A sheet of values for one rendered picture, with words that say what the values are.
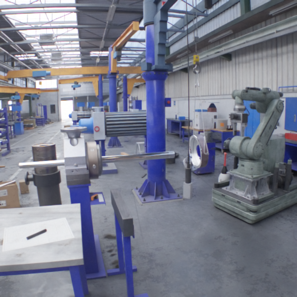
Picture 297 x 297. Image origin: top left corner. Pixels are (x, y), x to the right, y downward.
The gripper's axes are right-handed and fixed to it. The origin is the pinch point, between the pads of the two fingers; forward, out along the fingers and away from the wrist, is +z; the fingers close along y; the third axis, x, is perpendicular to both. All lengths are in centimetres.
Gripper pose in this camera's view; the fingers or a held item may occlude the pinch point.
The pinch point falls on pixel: (238, 133)
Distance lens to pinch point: 343.9
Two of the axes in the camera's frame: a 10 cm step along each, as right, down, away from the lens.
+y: -4.6, -1.5, 8.7
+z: 0.2, 9.8, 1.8
